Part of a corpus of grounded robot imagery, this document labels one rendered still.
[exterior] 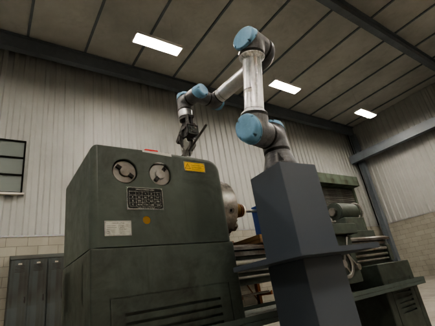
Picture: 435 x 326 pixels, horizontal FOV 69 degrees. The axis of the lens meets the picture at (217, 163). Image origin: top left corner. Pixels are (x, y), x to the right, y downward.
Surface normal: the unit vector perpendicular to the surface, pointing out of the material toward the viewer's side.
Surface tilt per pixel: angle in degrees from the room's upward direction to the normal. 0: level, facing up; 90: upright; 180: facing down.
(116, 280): 90
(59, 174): 90
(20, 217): 90
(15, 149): 90
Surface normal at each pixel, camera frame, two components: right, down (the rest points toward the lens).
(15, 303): 0.55, -0.40
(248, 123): -0.69, -0.04
